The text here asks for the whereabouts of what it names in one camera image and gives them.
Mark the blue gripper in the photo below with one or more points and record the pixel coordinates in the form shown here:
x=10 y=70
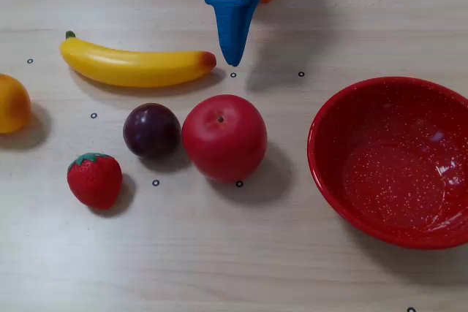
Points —
x=232 y=9

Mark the red toy strawberry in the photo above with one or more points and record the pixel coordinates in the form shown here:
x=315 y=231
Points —
x=95 y=180

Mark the dark purple toy plum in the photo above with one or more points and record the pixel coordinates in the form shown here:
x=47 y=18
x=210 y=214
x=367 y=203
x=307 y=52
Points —
x=151 y=131

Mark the orange yellow toy peach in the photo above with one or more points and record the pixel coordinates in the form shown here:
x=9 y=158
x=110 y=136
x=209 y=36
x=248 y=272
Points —
x=12 y=105

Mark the yellow toy banana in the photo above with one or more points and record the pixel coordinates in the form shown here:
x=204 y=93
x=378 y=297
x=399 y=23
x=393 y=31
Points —
x=135 y=67

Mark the red toy apple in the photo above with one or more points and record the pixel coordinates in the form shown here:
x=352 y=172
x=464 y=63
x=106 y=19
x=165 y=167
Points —
x=225 y=140

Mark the red speckled enamel bowl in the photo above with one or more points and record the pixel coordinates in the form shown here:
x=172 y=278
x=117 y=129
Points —
x=384 y=180

